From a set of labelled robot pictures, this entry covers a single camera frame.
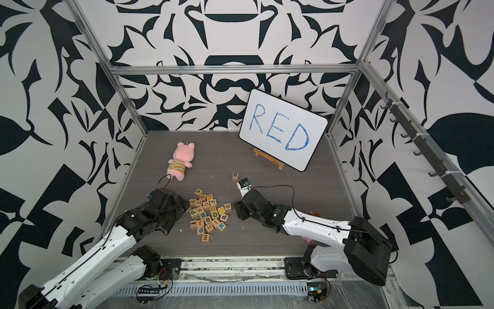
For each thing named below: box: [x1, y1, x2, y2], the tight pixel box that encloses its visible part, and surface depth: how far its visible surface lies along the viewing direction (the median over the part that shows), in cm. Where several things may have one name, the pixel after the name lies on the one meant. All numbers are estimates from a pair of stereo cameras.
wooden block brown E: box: [201, 233, 211, 244], surface depth 81 cm
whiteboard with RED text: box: [238, 88, 329, 172], surface depth 97 cm
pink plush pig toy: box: [166, 141, 196, 182], surface depth 103 cm
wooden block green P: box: [189, 207, 199, 219], surface depth 87 cm
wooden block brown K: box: [223, 202, 233, 213], surface depth 89 cm
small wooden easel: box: [252, 147, 286, 171], surface depth 105 cm
